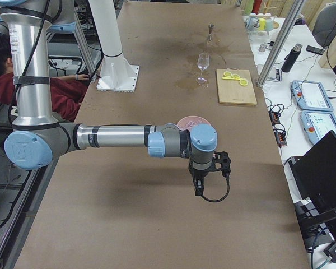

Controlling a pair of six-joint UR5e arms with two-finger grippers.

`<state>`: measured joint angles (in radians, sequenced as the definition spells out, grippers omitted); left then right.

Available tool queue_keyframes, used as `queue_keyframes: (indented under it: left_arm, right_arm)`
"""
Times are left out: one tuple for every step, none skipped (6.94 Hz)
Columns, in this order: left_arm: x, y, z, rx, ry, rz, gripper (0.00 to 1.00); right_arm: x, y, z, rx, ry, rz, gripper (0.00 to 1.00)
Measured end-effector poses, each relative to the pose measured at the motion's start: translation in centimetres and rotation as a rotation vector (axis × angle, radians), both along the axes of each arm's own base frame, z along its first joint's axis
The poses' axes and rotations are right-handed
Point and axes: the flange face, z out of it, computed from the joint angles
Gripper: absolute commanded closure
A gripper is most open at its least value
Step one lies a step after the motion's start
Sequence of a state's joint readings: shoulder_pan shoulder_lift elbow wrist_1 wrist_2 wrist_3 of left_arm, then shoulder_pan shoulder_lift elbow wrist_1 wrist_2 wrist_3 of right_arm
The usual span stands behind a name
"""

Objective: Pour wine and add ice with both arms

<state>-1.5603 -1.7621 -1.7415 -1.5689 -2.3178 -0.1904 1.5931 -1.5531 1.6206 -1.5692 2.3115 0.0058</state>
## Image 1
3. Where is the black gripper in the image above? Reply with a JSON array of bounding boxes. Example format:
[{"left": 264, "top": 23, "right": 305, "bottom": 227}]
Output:
[{"left": 188, "top": 165, "right": 211, "bottom": 197}]

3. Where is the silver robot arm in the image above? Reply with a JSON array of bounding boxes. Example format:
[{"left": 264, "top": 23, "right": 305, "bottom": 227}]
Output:
[{"left": 0, "top": 1, "right": 220, "bottom": 195}]

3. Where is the pink bowl of ice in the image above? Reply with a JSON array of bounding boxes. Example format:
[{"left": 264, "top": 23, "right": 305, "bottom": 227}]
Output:
[{"left": 176, "top": 115, "right": 210, "bottom": 131}]

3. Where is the clear wine glass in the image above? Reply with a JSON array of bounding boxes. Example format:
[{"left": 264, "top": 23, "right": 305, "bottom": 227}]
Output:
[{"left": 197, "top": 53, "right": 210, "bottom": 84}]

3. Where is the bamboo cutting board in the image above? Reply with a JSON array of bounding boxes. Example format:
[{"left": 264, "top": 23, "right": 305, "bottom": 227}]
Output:
[{"left": 216, "top": 69, "right": 257, "bottom": 105}]

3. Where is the yellow plastic knife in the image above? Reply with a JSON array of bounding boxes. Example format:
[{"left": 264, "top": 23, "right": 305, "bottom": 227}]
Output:
[{"left": 222, "top": 76, "right": 242, "bottom": 81}]

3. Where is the far lemon slice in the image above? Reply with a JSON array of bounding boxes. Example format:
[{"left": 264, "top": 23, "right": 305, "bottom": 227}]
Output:
[{"left": 239, "top": 79, "right": 249, "bottom": 86}]

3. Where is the middle lemon slice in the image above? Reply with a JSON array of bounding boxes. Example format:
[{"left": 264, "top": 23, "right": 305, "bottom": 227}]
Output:
[{"left": 232, "top": 73, "right": 240, "bottom": 80}]

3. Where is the black monitor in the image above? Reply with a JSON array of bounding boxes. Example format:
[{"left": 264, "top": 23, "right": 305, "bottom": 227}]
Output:
[{"left": 291, "top": 131, "right": 336, "bottom": 241}]

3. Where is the white digital scale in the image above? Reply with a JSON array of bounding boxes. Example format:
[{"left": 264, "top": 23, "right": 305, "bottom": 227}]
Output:
[{"left": 267, "top": 67, "right": 282, "bottom": 82}]

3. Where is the lower teach pendant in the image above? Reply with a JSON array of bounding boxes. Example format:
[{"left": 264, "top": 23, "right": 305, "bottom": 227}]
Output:
[{"left": 300, "top": 110, "right": 336, "bottom": 145}]

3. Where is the teach pendant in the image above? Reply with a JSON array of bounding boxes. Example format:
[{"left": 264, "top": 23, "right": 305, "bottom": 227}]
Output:
[
  {"left": 300, "top": 110, "right": 336, "bottom": 145},
  {"left": 291, "top": 80, "right": 334, "bottom": 112}
]

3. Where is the upper teach pendant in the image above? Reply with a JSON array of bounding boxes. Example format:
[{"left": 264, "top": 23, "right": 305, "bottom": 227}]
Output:
[{"left": 291, "top": 80, "right": 334, "bottom": 112}]

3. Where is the small steel weight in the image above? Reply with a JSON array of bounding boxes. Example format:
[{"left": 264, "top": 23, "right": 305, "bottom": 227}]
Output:
[{"left": 258, "top": 44, "right": 267, "bottom": 53}]

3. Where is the black water bottle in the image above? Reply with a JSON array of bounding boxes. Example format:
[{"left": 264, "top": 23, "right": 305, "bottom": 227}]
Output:
[{"left": 281, "top": 43, "right": 302, "bottom": 73}]

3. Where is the person in red hoodie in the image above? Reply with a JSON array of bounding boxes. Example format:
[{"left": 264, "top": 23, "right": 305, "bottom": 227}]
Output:
[{"left": 0, "top": 33, "right": 90, "bottom": 122}]

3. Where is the yellow cup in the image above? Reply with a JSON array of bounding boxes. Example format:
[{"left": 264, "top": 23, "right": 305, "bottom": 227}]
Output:
[{"left": 258, "top": 18, "right": 266, "bottom": 31}]

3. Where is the blue-grey cup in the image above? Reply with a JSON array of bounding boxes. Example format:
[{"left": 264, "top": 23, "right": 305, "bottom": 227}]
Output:
[{"left": 264, "top": 18, "right": 274, "bottom": 32}]

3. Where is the black smartphone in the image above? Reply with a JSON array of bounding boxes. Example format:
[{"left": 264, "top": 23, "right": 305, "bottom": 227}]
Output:
[{"left": 306, "top": 45, "right": 325, "bottom": 55}]

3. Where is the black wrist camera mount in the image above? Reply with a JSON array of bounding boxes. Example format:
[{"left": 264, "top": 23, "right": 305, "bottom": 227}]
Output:
[{"left": 212, "top": 151, "right": 231, "bottom": 178}]

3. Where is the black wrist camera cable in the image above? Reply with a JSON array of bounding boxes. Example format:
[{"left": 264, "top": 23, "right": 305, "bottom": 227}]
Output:
[{"left": 200, "top": 173, "right": 231, "bottom": 202}]

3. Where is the lemon slice near handle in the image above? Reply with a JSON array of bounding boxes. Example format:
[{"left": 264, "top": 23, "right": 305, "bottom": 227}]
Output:
[{"left": 223, "top": 71, "right": 232, "bottom": 77}]

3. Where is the white camera stand column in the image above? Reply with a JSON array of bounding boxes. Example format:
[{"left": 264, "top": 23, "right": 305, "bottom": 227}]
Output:
[{"left": 89, "top": 0, "right": 139, "bottom": 92}]

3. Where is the aluminium frame post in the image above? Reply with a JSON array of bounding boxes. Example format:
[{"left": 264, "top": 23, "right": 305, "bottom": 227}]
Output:
[{"left": 256, "top": 0, "right": 305, "bottom": 88}]

